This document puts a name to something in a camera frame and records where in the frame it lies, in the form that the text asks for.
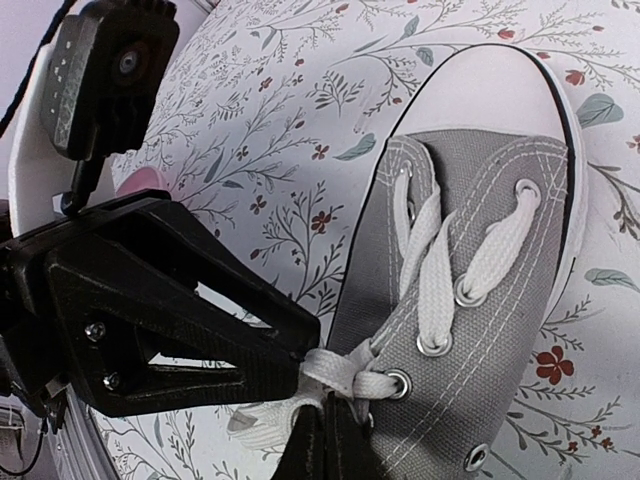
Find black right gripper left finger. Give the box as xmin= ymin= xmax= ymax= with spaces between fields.
xmin=271 ymin=406 xmax=325 ymax=480

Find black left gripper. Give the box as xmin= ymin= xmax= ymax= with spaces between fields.
xmin=1 ymin=190 xmax=320 ymax=421

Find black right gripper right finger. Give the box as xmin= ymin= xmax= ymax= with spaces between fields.
xmin=324 ymin=400 xmax=382 ymax=480

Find grey sneaker with red sole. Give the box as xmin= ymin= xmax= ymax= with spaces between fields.
xmin=228 ymin=43 xmax=589 ymax=480

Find pink plastic plate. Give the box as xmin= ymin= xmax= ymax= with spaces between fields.
xmin=116 ymin=166 xmax=167 ymax=197

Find floral patterned table mat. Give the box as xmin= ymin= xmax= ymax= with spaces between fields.
xmin=96 ymin=1 xmax=639 ymax=479

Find aluminium front rail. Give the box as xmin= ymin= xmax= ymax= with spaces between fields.
xmin=0 ymin=400 xmax=111 ymax=480

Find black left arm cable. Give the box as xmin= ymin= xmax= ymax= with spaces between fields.
xmin=0 ymin=0 xmax=76 ymax=136

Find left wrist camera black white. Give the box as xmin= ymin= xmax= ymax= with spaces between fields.
xmin=8 ymin=0 xmax=181 ymax=216

